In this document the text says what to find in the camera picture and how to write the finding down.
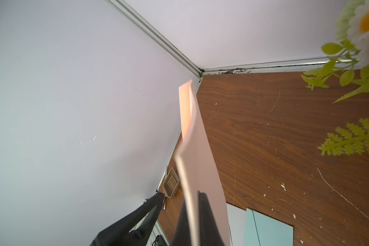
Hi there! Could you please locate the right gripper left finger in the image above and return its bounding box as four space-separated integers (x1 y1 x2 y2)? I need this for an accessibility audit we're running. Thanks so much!
91 192 165 246

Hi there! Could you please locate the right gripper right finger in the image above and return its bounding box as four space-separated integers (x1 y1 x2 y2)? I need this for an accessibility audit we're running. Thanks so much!
170 192 224 246

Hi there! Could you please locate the mint green envelope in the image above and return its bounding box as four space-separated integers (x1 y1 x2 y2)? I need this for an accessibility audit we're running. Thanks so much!
244 209 294 246

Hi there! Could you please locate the pink envelope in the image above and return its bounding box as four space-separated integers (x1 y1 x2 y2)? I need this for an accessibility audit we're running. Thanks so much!
174 81 230 246

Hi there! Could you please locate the grey envelope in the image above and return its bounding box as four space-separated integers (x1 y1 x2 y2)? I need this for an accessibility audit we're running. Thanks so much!
227 204 246 246

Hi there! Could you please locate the artificial green flower plant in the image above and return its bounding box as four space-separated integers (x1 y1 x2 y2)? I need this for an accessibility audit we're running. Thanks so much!
301 1 369 156

